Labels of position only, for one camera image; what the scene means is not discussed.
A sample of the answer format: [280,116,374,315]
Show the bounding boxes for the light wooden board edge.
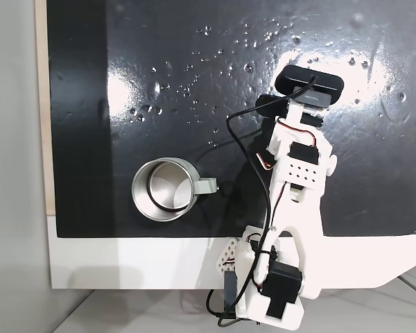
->
[34,0,57,216]

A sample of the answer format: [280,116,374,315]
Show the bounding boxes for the black table clamp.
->
[223,270,239,312]

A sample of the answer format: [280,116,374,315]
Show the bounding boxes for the stainless steel mug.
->
[131,157,218,223]

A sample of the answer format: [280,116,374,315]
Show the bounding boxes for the glossy black table mat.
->
[46,0,416,239]

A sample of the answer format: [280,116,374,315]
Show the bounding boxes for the black oval webcam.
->
[274,65,345,109]

